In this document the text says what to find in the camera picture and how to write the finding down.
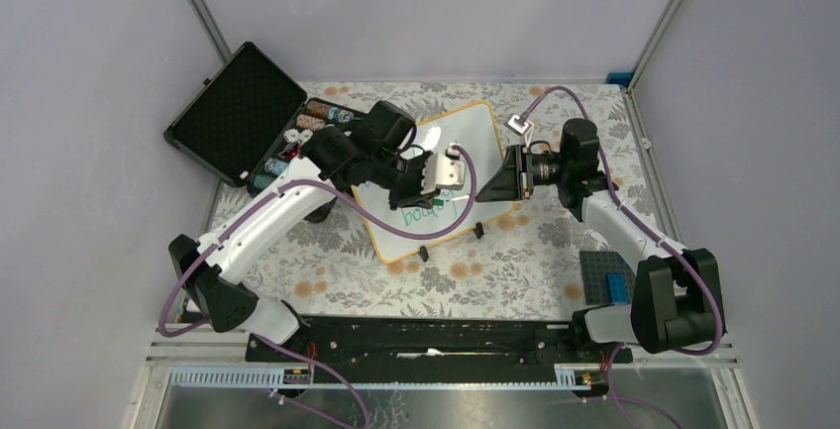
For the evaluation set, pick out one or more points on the white slotted cable duct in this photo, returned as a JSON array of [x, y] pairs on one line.
[[550, 376]]

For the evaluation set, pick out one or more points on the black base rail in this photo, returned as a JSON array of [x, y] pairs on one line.
[[368, 342]]

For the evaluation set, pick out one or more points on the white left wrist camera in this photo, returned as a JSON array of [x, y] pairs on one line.
[[444, 171]]

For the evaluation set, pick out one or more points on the black poker chip case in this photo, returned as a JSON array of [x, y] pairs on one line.
[[236, 122]]

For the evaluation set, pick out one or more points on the blue corner bracket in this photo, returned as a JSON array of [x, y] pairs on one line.
[[622, 79]]

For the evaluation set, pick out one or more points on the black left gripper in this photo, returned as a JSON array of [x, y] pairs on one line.
[[414, 197]]

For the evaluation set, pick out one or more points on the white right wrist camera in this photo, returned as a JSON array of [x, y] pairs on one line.
[[520, 126]]

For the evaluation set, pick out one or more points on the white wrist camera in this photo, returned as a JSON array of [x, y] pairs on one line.
[[444, 171], [520, 126]]

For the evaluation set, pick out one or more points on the floral table mat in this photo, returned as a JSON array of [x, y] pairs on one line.
[[526, 265]]

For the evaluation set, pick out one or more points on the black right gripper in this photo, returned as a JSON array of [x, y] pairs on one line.
[[514, 178]]

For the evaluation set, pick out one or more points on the grey lego baseplate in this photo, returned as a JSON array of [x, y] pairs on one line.
[[594, 266]]

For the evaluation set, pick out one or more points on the yellow framed whiteboard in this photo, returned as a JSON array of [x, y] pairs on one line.
[[473, 127]]

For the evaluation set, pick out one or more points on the blue lego brick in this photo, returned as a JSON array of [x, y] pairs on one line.
[[616, 289]]

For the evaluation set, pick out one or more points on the black whiteboard foot clip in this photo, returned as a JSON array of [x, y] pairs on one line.
[[478, 230], [423, 254]]

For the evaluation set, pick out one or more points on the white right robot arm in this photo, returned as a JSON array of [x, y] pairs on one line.
[[676, 302]]

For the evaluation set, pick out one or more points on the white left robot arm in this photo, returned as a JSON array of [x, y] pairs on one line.
[[212, 268]]

